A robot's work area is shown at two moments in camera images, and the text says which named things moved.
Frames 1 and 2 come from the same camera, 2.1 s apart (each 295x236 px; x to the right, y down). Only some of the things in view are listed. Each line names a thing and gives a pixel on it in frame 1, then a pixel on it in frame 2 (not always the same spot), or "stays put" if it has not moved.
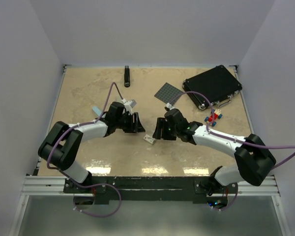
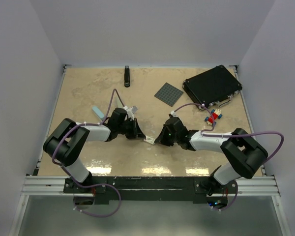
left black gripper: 135,127 → 136,132
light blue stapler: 97,110 stays put
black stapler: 127,82 stays put
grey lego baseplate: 168,93 stays put
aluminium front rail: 55,186 stays put
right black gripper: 162,123 → 162,139
